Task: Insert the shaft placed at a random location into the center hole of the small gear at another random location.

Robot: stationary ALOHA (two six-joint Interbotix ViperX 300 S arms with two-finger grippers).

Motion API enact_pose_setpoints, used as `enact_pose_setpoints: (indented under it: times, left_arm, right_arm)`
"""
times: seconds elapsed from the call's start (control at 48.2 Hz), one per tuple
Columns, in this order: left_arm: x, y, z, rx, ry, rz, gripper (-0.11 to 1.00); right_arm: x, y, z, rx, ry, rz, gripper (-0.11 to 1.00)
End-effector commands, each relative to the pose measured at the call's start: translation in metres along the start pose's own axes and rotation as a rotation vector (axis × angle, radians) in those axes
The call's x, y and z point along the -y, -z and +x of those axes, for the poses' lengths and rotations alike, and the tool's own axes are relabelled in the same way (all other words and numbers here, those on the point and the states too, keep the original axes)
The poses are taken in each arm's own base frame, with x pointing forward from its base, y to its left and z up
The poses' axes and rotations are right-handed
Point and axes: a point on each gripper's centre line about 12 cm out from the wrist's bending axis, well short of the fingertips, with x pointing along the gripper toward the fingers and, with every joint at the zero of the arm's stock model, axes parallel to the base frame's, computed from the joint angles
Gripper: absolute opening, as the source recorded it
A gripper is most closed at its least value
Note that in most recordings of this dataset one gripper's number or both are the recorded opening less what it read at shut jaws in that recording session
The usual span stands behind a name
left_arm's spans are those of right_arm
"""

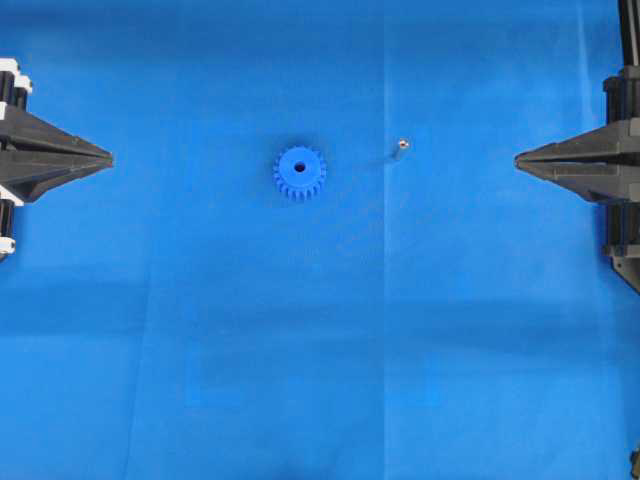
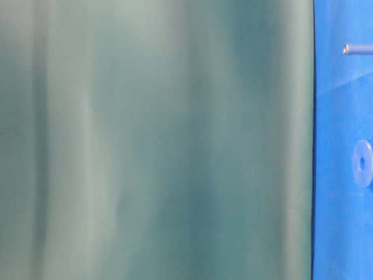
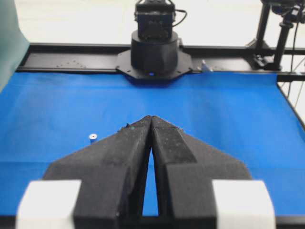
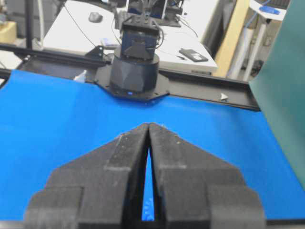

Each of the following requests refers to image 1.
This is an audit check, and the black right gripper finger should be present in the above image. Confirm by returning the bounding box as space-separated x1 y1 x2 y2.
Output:
515 119 639 164
515 160 639 203

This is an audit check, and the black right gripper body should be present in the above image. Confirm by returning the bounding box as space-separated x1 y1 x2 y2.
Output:
601 64 640 294

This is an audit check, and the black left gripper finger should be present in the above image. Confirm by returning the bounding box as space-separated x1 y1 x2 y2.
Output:
1 151 113 203
1 108 113 160

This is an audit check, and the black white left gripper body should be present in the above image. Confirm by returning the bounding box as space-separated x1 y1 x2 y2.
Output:
1 58 32 261

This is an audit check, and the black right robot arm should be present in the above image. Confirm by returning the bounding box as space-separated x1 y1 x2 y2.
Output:
515 1 639 291

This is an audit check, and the small blue plastic gear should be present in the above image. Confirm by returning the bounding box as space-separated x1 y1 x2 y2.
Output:
272 145 327 202

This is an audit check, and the blue table mat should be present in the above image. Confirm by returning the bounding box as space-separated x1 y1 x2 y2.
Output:
1 1 639 479

